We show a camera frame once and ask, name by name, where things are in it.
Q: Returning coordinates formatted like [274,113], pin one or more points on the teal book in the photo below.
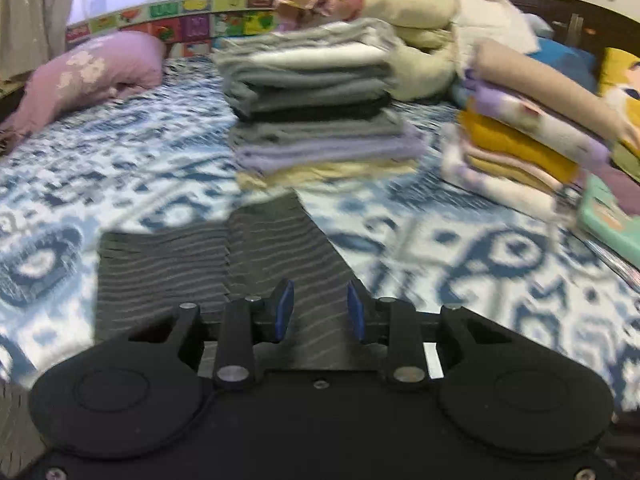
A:
[605,215]

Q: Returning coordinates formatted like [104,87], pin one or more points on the stack of grey purple clothes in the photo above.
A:
[310,110]

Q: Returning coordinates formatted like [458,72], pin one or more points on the grey patterned curtain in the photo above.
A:
[30,10]

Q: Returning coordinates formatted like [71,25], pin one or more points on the black white striped garment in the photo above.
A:
[165,270]

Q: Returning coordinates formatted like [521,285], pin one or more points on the stack of yellow floral clothes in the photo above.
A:
[510,145]

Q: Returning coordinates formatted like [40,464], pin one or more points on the cream quilt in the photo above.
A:
[425,15]

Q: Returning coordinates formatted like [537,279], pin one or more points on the pink floral pillow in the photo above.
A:
[100,75]

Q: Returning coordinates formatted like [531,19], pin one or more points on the colourful foam panel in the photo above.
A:
[200,25]

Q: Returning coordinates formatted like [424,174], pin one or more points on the yellow cartoon pillow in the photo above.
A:
[620,85]

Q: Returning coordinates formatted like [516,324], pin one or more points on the blue cloth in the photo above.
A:
[565,60]

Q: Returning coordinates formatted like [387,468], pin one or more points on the dark wooden headboard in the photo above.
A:
[590,20]

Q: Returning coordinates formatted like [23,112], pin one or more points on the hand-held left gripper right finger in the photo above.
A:
[354,316]

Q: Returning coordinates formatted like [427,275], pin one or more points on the blue patterned bedsheet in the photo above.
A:
[475,260]

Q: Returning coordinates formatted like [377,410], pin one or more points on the mauve cloth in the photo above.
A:
[617,187]

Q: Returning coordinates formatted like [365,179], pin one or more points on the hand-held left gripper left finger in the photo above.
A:
[284,310]

